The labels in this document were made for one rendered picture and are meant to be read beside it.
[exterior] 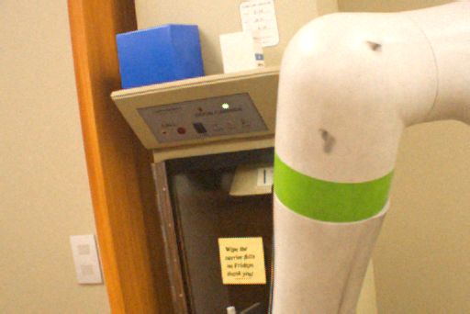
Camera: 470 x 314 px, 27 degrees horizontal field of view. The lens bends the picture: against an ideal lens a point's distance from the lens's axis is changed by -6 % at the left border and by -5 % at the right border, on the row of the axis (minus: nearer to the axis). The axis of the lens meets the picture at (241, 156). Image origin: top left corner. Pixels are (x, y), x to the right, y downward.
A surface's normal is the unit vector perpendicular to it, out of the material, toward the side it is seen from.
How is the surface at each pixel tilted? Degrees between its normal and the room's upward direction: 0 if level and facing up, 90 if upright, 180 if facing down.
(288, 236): 103
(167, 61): 90
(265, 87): 135
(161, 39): 90
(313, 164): 110
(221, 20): 90
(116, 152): 90
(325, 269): 121
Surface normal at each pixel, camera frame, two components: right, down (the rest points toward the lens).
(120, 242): 0.91, -0.11
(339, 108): -0.21, 0.47
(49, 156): -0.40, 0.11
